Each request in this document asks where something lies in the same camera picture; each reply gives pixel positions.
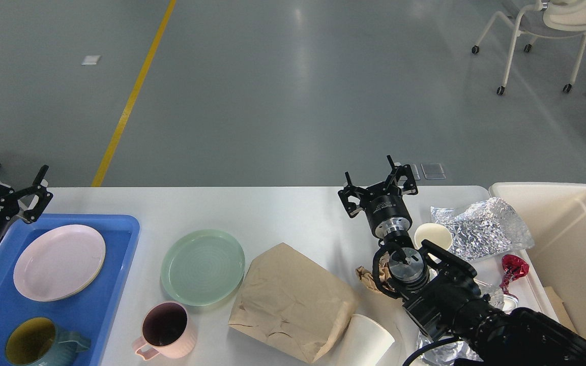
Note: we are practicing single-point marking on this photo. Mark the green plate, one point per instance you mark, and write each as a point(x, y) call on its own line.
point(203, 267)

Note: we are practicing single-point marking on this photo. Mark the red foil wrapper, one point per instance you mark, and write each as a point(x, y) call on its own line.
point(514, 268)

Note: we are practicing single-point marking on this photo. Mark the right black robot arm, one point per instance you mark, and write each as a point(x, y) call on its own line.
point(439, 292)

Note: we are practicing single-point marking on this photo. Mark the crumpled brown paper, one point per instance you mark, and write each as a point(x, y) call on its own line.
point(367, 279)

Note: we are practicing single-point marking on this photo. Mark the floor socket plate right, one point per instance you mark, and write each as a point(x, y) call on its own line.
point(433, 171)

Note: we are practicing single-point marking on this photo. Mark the foil tray container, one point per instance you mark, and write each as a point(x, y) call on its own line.
point(447, 354)

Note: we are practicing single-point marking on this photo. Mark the brown paper bag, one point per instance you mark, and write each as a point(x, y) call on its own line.
point(289, 302)

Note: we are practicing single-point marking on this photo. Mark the floor socket plate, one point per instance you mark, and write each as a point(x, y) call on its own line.
point(414, 171)
point(433, 171)

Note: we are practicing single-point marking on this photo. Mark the blue plastic tray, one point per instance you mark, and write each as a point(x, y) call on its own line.
point(89, 312)

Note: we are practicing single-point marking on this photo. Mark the pink plate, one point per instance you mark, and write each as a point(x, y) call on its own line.
point(59, 263)

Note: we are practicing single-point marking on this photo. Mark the white office chair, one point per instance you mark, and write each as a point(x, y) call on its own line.
point(540, 20)

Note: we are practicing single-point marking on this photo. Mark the cardboard piece in bin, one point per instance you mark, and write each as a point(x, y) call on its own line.
point(559, 308)

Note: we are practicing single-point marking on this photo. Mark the crumpled aluminium foil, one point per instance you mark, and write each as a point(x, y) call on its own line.
point(484, 229)

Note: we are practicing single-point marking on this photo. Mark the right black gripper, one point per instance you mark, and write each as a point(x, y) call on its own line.
point(383, 206)

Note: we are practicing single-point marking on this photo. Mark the beige plastic bin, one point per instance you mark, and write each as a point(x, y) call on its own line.
point(556, 217)

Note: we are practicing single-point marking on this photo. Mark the floor socket plate left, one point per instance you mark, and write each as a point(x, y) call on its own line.
point(414, 171)

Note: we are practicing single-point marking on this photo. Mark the white paper cup upright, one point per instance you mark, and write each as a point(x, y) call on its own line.
point(434, 232)

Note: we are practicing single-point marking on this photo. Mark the teal mug yellow inside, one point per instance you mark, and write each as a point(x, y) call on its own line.
point(40, 341)

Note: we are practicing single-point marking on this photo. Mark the white paper cup lying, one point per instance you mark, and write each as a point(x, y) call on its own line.
point(364, 343)

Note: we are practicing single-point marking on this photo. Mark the pink mug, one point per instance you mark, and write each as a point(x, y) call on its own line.
point(167, 330)

